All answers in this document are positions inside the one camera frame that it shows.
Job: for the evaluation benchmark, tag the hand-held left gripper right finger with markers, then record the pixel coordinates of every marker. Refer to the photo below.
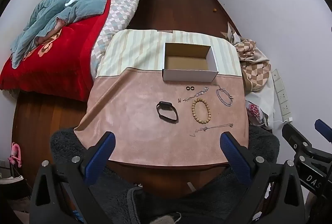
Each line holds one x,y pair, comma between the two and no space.
233,153

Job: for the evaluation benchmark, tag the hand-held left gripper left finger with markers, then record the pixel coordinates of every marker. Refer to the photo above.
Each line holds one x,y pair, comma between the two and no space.
104,152

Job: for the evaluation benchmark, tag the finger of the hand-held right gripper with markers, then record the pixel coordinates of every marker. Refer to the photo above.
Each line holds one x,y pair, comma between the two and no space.
323,128
295,137

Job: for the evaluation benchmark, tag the black smart band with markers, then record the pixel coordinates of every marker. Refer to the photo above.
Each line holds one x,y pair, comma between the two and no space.
159,111

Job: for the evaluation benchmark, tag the white cardboard box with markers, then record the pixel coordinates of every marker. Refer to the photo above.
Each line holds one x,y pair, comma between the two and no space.
190,68

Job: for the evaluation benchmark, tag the white power strip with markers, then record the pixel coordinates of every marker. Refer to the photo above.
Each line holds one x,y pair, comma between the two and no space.
282,97

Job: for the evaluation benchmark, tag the red patterned white bag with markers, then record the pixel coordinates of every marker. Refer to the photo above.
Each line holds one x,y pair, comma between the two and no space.
255,111

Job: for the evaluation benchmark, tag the dark fuzzy jacket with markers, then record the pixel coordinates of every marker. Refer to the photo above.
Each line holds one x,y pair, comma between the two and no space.
155,203

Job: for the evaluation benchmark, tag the brown checked cloth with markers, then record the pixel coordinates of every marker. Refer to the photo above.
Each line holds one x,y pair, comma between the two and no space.
255,68

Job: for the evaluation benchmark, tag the pink slippers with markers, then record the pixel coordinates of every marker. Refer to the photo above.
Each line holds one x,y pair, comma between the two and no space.
15,155

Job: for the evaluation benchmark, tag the bed with red blanket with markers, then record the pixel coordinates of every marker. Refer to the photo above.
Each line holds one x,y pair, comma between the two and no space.
64,58

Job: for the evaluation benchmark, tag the checked quilt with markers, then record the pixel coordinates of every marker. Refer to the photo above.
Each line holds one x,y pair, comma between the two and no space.
122,6

